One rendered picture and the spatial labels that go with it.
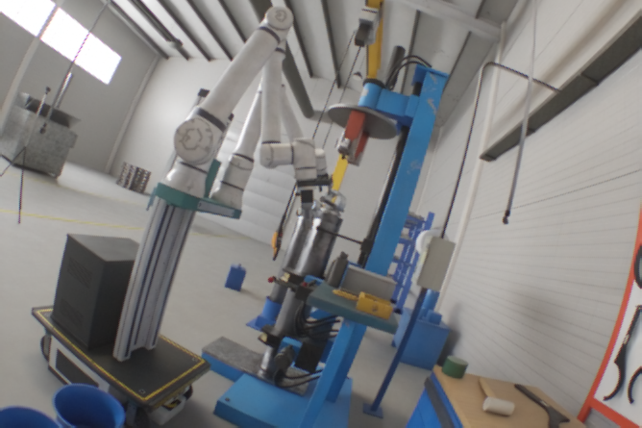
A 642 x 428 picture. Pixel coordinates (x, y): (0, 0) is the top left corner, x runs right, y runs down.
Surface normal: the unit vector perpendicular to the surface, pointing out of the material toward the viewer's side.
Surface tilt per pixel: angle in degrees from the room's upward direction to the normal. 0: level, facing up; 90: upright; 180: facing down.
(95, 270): 90
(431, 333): 90
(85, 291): 90
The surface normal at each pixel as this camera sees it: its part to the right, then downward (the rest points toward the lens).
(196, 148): 0.28, 0.14
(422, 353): -0.13, -0.17
